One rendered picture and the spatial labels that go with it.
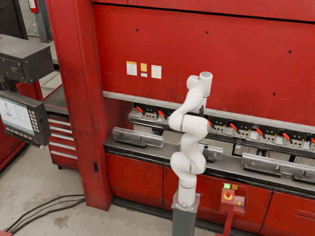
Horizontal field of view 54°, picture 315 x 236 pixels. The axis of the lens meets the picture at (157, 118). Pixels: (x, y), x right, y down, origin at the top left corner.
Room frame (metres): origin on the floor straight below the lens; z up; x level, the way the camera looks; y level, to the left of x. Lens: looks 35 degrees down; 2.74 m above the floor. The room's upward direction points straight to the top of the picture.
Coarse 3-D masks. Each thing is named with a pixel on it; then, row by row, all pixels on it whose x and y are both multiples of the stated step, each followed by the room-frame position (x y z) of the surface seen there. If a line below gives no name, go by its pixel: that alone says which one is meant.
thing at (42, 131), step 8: (0, 96) 1.94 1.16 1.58; (8, 96) 1.92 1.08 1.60; (16, 96) 1.92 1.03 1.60; (24, 96) 1.96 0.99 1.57; (24, 104) 1.83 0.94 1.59; (32, 104) 1.81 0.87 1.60; (40, 104) 1.86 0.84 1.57; (32, 112) 1.79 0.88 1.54; (40, 112) 1.81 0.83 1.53; (32, 120) 1.81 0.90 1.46; (40, 120) 1.79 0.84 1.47; (8, 128) 1.96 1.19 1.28; (16, 128) 1.91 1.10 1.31; (32, 128) 1.82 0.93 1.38; (40, 128) 1.78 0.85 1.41; (48, 128) 1.87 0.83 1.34; (24, 136) 1.88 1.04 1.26; (32, 136) 1.83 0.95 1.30; (40, 136) 1.79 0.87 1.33; (48, 136) 1.85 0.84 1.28
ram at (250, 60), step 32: (96, 32) 2.35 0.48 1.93; (128, 32) 2.27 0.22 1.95; (160, 32) 2.19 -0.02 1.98; (192, 32) 2.11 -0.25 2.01; (224, 32) 2.05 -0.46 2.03; (256, 32) 1.98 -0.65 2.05; (288, 32) 1.92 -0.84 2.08; (160, 64) 2.19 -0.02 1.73; (192, 64) 2.11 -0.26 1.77; (224, 64) 2.04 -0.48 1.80; (256, 64) 1.97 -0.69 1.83; (288, 64) 1.91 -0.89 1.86; (160, 96) 2.19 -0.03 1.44; (224, 96) 2.03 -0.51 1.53; (256, 96) 1.96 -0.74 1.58; (288, 96) 1.89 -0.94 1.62; (288, 128) 1.87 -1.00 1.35
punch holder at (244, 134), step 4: (236, 120) 1.99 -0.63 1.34; (236, 124) 1.99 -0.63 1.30; (240, 124) 1.98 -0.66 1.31; (244, 124) 1.97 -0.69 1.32; (248, 124) 1.96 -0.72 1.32; (252, 124) 1.95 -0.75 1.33; (232, 128) 1.99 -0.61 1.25; (236, 128) 1.98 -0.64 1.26; (240, 128) 1.97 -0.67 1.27; (244, 128) 1.97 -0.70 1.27; (248, 128) 1.96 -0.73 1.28; (232, 132) 1.99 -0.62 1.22; (236, 132) 1.98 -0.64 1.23; (240, 132) 1.97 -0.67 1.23; (244, 132) 1.96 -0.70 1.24; (248, 132) 1.95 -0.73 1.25; (236, 136) 1.98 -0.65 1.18; (240, 136) 1.97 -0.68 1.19; (244, 136) 1.96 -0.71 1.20; (248, 136) 1.95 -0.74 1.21
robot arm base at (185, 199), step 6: (180, 186) 1.44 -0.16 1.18; (180, 192) 1.43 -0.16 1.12; (186, 192) 1.41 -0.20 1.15; (192, 192) 1.42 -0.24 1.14; (174, 198) 1.48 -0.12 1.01; (180, 198) 1.43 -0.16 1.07; (186, 198) 1.41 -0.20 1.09; (192, 198) 1.42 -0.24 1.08; (198, 198) 1.48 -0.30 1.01; (174, 204) 1.43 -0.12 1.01; (180, 204) 1.42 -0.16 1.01; (186, 204) 1.41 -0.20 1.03; (192, 204) 1.42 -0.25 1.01; (198, 204) 1.42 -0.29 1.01; (186, 210) 1.37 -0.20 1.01
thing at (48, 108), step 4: (48, 108) 2.36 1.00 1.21; (52, 108) 2.36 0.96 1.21; (56, 108) 2.36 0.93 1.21; (60, 108) 2.36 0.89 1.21; (48, 112) 2.38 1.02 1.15; (52, 112) 2.38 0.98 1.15; (56, 112) 2.29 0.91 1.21; (60, 112) 2.29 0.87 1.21; (64, 112) 2.29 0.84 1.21; (48, 116) 2.32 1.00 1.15; (52, 116) 2.32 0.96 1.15; (56, 116) 2.32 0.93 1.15; (60, 116) 2.32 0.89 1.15; (64, 116) 2.32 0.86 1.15; (68, 116) 2.32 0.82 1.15; (68, 120) 2.26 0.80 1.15
